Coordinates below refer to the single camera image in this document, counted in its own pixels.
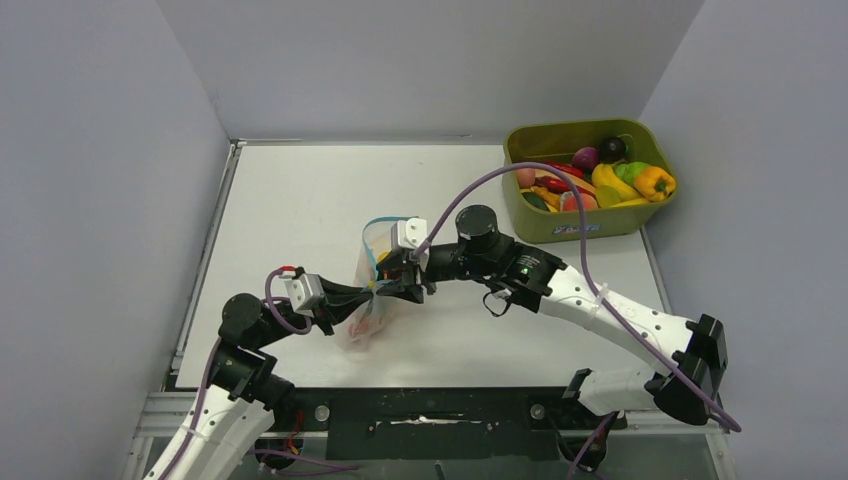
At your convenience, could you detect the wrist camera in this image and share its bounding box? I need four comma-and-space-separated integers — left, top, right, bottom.
390, 217, 429, 252
280, 266, 325, 316

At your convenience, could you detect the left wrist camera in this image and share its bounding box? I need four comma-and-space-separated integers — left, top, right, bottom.
280, 266, 325, 316

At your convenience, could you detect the purple cable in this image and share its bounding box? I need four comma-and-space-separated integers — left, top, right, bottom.
411, 162, 743, 480
155, 268, 359, 480

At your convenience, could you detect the small pink toy peach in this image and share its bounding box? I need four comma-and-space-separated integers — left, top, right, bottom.
515, 168, 536, 189

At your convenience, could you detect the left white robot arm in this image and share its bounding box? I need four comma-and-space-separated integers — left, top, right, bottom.
146, 274, 374, 479

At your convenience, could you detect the dark purple toy plum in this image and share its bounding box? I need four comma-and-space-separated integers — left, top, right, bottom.
597, 136, 628, 164

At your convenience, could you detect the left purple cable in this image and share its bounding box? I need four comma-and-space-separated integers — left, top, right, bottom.
155, 268, 359, 480

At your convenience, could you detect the clear zip top bag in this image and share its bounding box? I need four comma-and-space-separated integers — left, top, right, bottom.
336, 216, 410, 352

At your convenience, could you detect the purple toy onion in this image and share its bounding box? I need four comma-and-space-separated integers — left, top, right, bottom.
571, 147, 600, 173

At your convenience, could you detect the olive green plastic bin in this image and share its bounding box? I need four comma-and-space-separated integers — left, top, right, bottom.
502, 118, 680, 243

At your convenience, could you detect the green toy pepper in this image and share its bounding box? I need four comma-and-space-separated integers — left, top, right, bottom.
613, 162, 650, 187

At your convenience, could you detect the yellow toy bell pepper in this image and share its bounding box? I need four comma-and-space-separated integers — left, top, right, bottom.
633, 166, 677, 202

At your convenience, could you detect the yellow toy mango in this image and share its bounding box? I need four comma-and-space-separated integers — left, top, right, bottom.
376, 251, 391, 265

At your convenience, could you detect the yellow toy banana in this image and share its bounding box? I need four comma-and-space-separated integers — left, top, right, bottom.
591, 164, 648, 208

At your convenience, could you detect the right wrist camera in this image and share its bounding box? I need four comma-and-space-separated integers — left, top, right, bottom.
390, 217, 429, 252

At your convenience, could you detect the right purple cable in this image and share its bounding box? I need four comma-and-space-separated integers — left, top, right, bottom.
411, 162, 743, 480

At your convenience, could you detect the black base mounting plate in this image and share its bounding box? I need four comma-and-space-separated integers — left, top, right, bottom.
254, 387, 602, 461

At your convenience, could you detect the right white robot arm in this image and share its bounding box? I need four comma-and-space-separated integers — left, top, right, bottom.
375, 205, 728, 427

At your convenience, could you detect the red toy chili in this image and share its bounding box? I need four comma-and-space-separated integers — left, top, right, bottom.
535, 176, 585, 194

